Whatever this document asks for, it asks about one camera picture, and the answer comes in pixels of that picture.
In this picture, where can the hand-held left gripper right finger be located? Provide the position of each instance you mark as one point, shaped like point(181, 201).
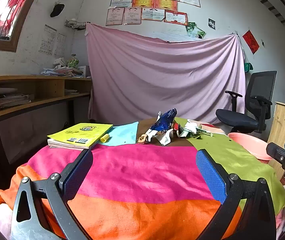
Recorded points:
point(211, 177)

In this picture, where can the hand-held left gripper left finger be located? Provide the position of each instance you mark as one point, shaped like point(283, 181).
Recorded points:
point(78, 172)

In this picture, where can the pink plastic basin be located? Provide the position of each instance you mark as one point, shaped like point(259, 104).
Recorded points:
point(247, 143)

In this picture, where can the yellow plastic tube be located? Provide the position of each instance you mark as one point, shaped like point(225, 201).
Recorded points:
point(105, 138)

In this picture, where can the white green wrapper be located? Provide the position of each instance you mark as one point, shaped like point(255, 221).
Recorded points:
point(192, 128)

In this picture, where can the red dark small wrapper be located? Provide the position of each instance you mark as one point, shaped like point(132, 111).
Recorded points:
point(177, 129)

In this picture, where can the white paper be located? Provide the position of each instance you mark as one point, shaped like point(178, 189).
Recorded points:
point(165, 138)

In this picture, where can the brown fruit peel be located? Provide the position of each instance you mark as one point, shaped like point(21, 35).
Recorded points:
point(142, 138)

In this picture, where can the blue snack wrapper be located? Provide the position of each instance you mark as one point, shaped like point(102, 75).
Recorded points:
point(163, 121)

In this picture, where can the yellow book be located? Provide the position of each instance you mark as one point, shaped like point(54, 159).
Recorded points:
point(82, 132)

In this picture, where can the black office chair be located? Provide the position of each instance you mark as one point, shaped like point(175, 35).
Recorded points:
point(260, 90)

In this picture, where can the colourful patchwork blanket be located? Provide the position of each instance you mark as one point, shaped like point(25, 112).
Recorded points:
point(142, 170)

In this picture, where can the thin papers in shelf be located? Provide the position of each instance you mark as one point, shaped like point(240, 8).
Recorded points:
point(70, 91)

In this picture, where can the green hanging bag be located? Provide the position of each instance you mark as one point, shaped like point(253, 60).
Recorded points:
point(248, 66)

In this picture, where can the pale pink bedding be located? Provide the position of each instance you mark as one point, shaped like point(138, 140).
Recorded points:
point(1, 222)

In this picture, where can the stack of papers in shelf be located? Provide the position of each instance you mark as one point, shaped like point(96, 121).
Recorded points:
point(13, 100)

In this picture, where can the white cardboard box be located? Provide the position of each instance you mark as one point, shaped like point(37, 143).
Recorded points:
point(84, 71)

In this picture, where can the pile of books and papers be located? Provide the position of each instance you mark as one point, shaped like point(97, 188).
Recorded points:
point(62, 72)

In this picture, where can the wooden desk with shelves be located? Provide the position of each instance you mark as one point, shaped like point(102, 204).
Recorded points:
point(32, 80)

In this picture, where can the small green plant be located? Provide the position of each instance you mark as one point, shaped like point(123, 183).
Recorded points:
point(73, 61)

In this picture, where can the red paper square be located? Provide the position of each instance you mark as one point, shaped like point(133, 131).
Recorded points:
point(250, 42)

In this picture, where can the pink hanging sheet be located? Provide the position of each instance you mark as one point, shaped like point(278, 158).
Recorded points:
point(157, 75)

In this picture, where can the green photo print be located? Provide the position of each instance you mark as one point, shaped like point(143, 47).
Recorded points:
point(198, 33)
point(190, 27)

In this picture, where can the small black white photo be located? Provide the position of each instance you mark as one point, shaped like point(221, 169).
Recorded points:
point(211, 24)

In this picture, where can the black cap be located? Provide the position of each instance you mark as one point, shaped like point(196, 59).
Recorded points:
point(56, 10)

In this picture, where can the window with red decorations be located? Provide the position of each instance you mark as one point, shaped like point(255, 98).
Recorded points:
point(5, 12)

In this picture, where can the small wall calendar sheet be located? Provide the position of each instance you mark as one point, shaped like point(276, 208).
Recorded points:
point(60, 45)

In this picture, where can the large wall calendar sheet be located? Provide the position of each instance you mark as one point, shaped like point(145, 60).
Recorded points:
point(47, 40)

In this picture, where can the group of wall certificates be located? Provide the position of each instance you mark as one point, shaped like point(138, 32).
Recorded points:
point(147, 7)

